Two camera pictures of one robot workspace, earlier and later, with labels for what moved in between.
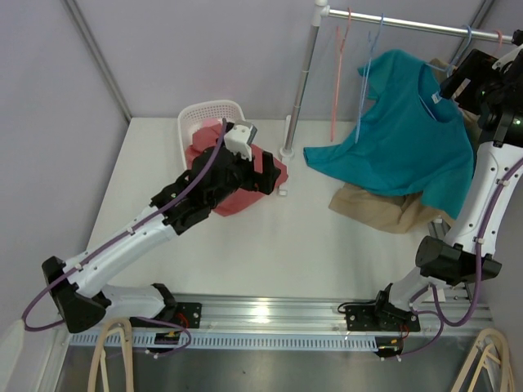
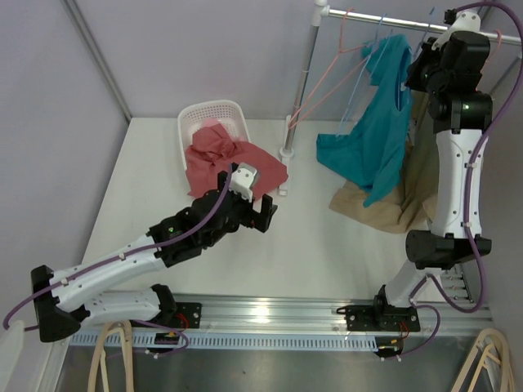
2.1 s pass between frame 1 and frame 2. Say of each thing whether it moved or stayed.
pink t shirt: stayed
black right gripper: moved
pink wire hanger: moved
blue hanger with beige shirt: moved
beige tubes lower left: stayed
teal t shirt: moved
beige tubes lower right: stayed
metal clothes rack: stayed
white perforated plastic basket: stayed
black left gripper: moved
